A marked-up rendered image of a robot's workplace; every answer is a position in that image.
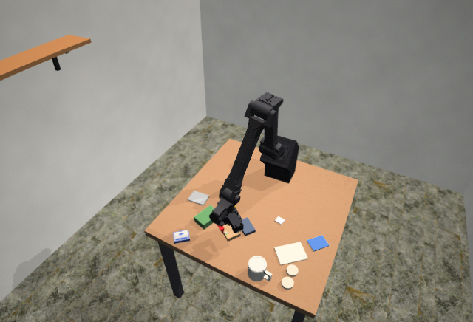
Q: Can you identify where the grey mug with white handle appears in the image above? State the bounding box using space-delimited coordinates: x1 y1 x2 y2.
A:
248 256 272 281

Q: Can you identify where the blue flat square pad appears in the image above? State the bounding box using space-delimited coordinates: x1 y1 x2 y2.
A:
307 236 329 252

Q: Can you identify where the wooden ball-in-hole puzzle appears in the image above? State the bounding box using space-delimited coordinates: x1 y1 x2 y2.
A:
223 224 241 242

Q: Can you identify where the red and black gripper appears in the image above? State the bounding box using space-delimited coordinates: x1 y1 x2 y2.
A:
217 213 242 233

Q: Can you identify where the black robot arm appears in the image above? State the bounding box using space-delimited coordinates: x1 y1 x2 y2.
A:
209 92 290 233

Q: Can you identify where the cream round disc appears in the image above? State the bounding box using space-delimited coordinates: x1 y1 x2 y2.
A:
286 264 299 277
282 277 294 290

